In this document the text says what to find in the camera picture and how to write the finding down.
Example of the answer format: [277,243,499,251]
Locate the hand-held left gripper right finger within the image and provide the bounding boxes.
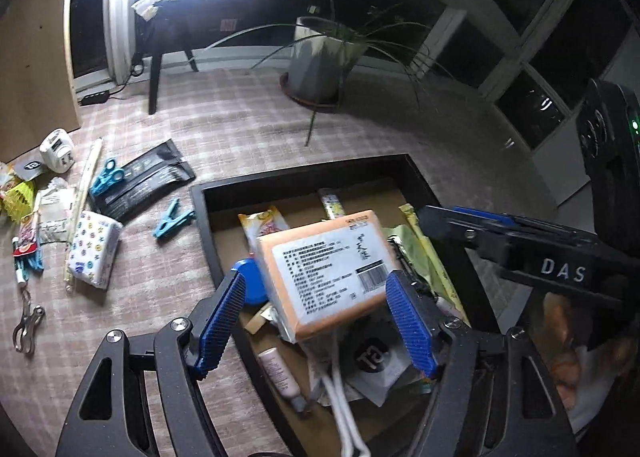
[385,269,581,457]

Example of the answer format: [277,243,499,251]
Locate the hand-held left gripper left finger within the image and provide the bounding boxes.
[54,268,248,457]

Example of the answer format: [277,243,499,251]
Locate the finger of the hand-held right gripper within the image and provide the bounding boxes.
[451,206,551,237]
[419,204,506,265]

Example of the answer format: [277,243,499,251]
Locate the orange pack white label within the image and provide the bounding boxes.
[255,210,403,340]

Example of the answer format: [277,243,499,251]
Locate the red yellow snack packet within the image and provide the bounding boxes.
[237,204,291,258]

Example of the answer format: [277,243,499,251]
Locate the black tray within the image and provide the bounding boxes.
[189,153,501,457]

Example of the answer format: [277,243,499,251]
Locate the person's right hand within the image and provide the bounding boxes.
[530,289,627,388]

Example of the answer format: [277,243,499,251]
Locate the green cloth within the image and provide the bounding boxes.
[385,204,468,318]

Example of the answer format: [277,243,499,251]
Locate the small cream packet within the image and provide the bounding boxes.
[245,302,274,335]

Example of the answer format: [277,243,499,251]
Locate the grey sachet round logo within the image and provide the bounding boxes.
[345,324,418,407]

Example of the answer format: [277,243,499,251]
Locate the blue round lid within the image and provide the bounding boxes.
[231,258,263,309]

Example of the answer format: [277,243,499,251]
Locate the pink bottle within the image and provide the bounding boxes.
[256,346,308,414]

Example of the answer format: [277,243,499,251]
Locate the white tube yellow label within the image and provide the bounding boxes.
[317,188,347,219]

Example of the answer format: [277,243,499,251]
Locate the black packet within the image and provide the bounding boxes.
[90,138,182,203]
[97,162,197,225]

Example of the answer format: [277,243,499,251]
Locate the patterned tissue pack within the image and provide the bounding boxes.
[67,210,123,290]

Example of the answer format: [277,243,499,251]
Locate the blue scissors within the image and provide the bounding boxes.
[89,157,126,196]

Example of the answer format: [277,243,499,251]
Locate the long cream paper sleeve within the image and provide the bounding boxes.
[64,137,104,294]

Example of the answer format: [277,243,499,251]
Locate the white gauze packet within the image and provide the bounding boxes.
[35,210,71,244]
[37,177,76,210]

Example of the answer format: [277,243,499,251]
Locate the brown pot saucer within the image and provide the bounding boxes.
[279,71,347,112]

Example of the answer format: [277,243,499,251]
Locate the white marker pen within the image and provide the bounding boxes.
[12,237,27,288]

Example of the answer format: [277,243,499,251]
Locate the red printed packet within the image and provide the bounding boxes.
[14,214,41,258]

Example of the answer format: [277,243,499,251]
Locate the grey potted plant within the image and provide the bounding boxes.
[192,0,471,148]

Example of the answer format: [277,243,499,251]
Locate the white charger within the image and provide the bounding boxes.
[39,128,76,174]

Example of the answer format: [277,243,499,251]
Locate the black power strip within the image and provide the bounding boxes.
[77,88,112,106]

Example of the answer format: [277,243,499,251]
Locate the beige board panel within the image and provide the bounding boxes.
[0,0,85,169]

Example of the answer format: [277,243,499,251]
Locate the white cord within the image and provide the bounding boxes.
[320,367,373,457]

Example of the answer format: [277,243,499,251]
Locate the black power cable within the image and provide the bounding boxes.
[107,51,146,98]

